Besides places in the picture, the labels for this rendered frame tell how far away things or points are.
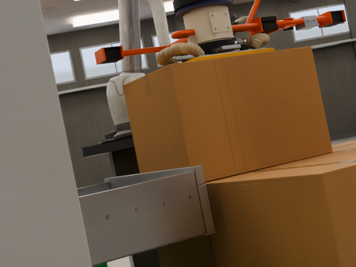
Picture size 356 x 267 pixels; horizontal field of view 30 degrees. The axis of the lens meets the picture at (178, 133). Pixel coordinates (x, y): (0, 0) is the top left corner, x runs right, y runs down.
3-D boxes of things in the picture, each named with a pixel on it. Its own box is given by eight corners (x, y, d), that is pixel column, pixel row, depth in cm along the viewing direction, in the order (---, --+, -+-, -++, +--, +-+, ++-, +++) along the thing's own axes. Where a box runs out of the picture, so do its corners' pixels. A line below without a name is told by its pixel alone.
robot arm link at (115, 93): (110, 126, 295) (98, 79, 295) (118, 125, 313) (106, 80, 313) (145, 118, 293) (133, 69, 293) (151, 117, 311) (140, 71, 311)
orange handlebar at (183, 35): (150, 41, 231) (148, 30, 231) (117, 59, 258) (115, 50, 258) (347, 19, 276) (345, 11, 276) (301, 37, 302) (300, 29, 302)
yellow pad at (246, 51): (196, 62, 226) (193, 48, 226) (182, 68, 234) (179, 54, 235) (275, 52, 242) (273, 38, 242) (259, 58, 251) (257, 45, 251)
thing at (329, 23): (331, 23, 270) (328, 10, 270) (319, 27, 276) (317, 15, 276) (346, 21, 274) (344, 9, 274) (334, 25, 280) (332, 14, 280)
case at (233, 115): (193, 184, 215) (169, 63, 216) (142, 189, 250) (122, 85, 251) (333, 152, 244) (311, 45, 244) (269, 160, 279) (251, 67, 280)
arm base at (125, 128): (107, 140, 311) (104, 128, 311) (153, 128, 312) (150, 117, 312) (105, 141, 293) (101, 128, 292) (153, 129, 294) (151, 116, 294)
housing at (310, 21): (305, 26, 264) (303, 16, 264) (295, 30, 270) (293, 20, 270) (319, 25, 268) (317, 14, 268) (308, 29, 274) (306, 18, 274)
